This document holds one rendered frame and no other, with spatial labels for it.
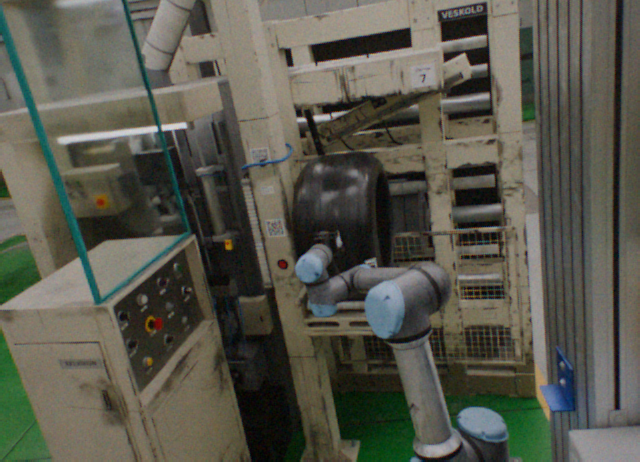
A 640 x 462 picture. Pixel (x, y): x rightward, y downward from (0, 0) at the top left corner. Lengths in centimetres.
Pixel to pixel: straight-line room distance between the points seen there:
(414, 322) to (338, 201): 76
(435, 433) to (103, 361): 101
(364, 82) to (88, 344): 134
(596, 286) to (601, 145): 21
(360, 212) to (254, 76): 63
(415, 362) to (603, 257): 54
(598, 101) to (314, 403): 198
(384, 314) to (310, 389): 132
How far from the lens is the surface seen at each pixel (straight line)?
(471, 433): 146
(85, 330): 182
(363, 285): 156
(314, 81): 223
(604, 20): 82
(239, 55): 204
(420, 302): 124
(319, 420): 259
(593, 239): 88
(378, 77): 218
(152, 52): 251
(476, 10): 245
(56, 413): 208
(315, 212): 190
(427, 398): 132
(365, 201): 189
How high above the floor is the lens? 190
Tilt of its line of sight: 18 degrees down
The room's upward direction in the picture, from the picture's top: 10 degrees counter-clockwise
